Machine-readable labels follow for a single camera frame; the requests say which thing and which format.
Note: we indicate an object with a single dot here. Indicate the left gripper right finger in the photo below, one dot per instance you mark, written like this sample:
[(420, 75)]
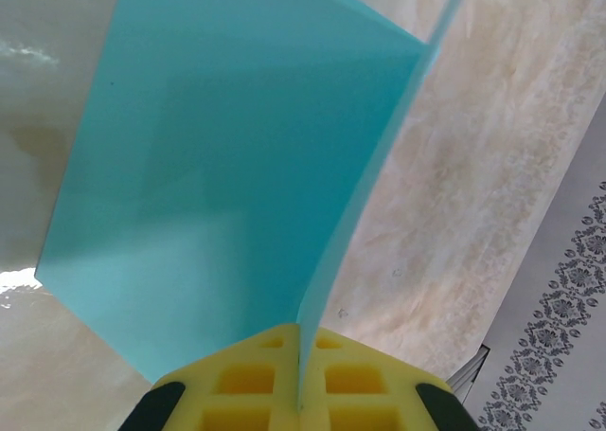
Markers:
[(355, 379)]

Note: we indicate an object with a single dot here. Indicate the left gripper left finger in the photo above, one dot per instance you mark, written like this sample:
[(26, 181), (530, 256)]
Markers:
[(246, 379)]

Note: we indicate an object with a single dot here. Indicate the aluminium side rail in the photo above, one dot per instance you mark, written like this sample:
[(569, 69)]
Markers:
[(468, 371)]

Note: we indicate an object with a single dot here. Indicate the light blue paper sheet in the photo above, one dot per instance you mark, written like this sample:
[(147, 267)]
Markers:
[(213, 142)]

